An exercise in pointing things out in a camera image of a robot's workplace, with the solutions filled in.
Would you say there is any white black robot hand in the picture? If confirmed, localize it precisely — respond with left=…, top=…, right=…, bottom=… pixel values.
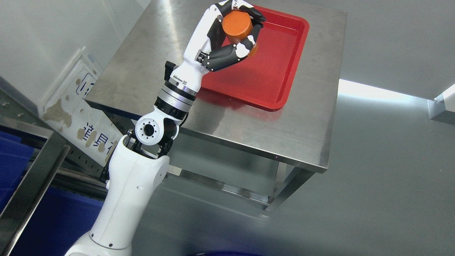
left=162, top=0, right=266, bottom=97

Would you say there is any orange cylindrical capacitor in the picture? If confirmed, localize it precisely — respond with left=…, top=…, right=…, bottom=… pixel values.
left=221, top=10, right=252, bottom=44

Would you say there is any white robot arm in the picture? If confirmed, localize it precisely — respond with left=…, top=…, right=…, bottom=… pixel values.
left=66, top=81, right=200, bottom=256

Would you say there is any red plastic tray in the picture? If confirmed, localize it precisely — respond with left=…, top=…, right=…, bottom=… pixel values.
left=197, top=5, right=310, bottom=112

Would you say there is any stainless steel table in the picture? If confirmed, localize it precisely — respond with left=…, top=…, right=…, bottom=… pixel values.
left=86, top=0, right=347, bottom=212

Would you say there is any worn white floor sign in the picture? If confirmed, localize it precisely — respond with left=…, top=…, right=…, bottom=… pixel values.
left=38, top=48, right=122, bottom=166

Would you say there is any blue bin far left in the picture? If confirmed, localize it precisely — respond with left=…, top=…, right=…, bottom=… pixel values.
left=9, top=132, right=107, bottom=256

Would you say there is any metal shelf front rail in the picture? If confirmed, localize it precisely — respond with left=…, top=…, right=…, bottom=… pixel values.
left=0, top=133, right=70, bottom=256

